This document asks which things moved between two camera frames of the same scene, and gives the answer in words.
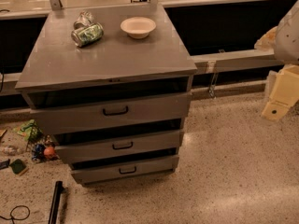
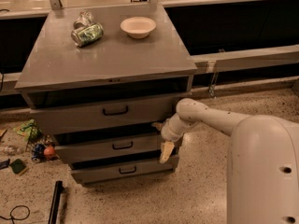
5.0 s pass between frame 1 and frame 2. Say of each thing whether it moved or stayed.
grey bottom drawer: stayed
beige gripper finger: moved
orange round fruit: stayed
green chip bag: stayed
